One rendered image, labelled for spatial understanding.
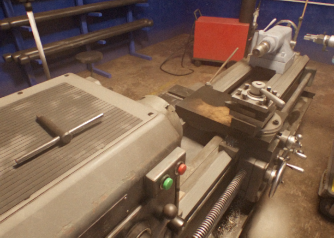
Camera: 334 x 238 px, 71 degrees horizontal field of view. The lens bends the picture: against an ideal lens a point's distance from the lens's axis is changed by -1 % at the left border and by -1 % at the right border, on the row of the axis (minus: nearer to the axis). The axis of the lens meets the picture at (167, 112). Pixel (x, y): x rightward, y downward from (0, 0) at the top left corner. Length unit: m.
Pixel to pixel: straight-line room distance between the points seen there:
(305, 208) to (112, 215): 1.93
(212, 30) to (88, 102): 3.61
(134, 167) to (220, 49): 3.80
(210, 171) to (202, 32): 3.29
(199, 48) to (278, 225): 3.05
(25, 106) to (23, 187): 0.29
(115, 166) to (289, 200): 1.93
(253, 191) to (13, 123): 1.17
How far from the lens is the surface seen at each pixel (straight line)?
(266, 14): 5.47
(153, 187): 0.55
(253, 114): 1.12
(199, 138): 1.51
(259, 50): 1.86
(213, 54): 4.27
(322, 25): 5.29
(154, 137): 0.57
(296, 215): 2.23
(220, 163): 1.20
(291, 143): 1.36
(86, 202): 0.48
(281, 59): 2.21
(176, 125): 0.89
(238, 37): 4.14
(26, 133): 0.62
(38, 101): 0.74
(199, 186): 1.08
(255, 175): 1.34
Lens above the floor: 1.67
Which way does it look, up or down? 34 degrees down
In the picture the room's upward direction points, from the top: straight up
